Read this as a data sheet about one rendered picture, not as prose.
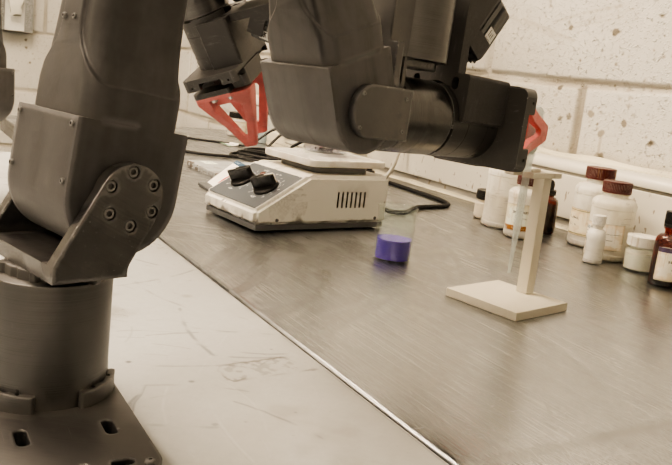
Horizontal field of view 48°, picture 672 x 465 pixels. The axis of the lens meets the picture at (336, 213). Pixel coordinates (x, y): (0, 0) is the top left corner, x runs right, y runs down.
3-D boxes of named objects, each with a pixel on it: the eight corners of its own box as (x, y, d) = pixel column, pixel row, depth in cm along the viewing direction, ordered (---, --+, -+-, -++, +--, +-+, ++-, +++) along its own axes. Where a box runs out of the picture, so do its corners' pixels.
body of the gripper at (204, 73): (270, 52, 88) (247, -10, 85) (240, 86, 80) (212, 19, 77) (222, 64, 91) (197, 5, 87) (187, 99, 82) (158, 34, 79)
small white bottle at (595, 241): (605, 265, 93) (614, 217, 92) (589, 265, 93) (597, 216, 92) (594, 260, 96) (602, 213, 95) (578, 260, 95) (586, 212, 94)
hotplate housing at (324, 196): (253, 234, 88) (260, 166, 87) (202, 211, 99) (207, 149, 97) (397, 229, 102) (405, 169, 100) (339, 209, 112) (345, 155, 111)
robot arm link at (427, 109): (415, 64, 61) (352, 51, 56) (471, 68, 57) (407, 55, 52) (402, 149, 62) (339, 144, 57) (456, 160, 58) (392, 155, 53)
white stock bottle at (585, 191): (601, 242, 109) (614, 167, 107) (618, 252, 103) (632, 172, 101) (560, 238, 109) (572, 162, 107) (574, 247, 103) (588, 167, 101)
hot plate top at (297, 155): (312, 167, 92) (313, 159, 92) (261, 152, 101) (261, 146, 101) (388, 169, 99) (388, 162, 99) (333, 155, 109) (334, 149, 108)
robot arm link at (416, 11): (396, -14, 61) (284, -50, 52) (488, -14, 55) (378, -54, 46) (375, 131, 63) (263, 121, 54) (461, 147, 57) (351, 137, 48)
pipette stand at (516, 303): (515, 321, 66) (539, 174, 64) (445, 295, 72) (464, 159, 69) (566, 311, 71) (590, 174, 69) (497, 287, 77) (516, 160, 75)
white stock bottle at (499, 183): (493, 230, 109) (505, 150, 107) (473, 221, 115) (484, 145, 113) (532, 232, 111) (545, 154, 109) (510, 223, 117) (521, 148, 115)
